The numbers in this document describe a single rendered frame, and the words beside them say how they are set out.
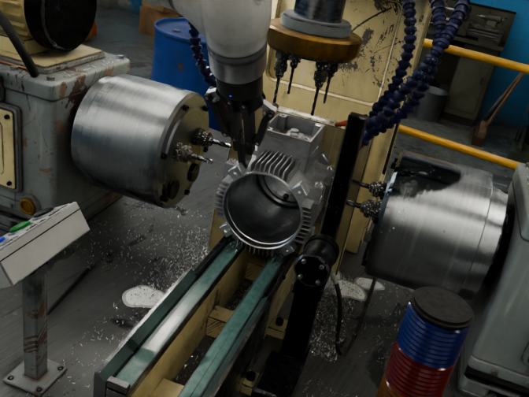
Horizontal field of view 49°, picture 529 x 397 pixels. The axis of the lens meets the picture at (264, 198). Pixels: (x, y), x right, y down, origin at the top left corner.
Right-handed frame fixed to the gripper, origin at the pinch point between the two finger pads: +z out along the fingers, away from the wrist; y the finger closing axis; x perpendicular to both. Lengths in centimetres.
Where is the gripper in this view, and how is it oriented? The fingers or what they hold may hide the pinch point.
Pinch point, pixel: (244, 150)
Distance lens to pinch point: 106.9
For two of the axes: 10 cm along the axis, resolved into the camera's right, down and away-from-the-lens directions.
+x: -3.6, 7.7, -5.3
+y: -9.3, -2.9, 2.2
